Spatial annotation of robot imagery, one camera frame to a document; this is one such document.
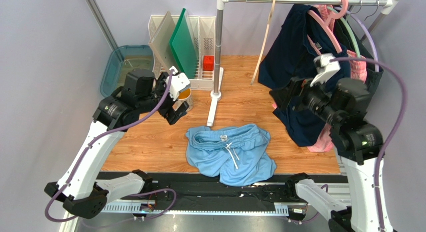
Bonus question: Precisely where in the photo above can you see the light blue shorts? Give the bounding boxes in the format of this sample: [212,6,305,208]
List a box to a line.
[185,124,277,187]

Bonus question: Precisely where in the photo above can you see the beige plastic hanger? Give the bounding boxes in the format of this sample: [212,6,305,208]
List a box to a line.
[250,0,277,86]

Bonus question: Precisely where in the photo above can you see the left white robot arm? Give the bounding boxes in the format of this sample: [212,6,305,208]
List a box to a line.
[44,67,191,220]

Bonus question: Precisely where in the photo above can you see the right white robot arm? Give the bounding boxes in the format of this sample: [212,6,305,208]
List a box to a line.
[270,77,393,232]

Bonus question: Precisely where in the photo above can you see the navy blue shorts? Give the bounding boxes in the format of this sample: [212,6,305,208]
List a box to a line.
[258,4,348,147]

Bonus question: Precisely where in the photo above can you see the pink patterned shorts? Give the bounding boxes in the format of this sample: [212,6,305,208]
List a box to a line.
[306,5,372,153]

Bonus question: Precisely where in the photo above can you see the black shorts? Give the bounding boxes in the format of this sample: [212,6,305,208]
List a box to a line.
[333,20,384,95]

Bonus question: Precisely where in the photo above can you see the green plastic hanger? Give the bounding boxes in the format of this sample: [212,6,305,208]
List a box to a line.
[329,17,362,58]

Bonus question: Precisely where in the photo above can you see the lavender plastic hanger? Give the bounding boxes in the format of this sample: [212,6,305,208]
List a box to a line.
[346,11,379,62]

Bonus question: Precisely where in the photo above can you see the pink plastic hanger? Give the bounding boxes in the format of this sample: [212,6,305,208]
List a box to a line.
[308,0,349,53]

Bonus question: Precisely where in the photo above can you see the white floral mug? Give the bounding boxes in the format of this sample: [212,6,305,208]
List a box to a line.
[174,88,194,112]

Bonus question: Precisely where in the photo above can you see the red cube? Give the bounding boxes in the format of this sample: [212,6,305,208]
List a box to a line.
[202,55,215,72]

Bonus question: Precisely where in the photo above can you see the teal plastic basket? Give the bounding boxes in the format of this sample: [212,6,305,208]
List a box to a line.
[100,45,154,98]

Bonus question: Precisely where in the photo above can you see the grey cutting board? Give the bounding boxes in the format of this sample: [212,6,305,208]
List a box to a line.
[148,11,180,77]

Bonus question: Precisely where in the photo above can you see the green cutting board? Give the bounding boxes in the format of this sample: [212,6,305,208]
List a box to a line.
[169,8,199,80]

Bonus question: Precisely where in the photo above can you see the white dish rack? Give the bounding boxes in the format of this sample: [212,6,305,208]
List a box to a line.
[148,15,216,91]

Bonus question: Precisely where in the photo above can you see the silver clothes rack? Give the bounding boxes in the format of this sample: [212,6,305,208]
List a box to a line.
[206,0,402,127]

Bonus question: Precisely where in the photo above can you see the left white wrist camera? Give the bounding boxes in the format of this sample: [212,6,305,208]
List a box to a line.
[166,66,191,101]

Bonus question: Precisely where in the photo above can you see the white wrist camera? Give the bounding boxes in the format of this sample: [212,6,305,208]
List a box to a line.
[310,53,341,88]
[166,66,191,101]

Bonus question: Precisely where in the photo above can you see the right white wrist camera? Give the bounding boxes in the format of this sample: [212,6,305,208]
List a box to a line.
[310,53,341,88]

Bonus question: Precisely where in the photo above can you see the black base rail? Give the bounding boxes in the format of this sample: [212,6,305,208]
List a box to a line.
[103,173,308,216]

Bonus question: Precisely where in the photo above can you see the grey metal wall pole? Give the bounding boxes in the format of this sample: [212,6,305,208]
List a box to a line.
[85,0,119,51]

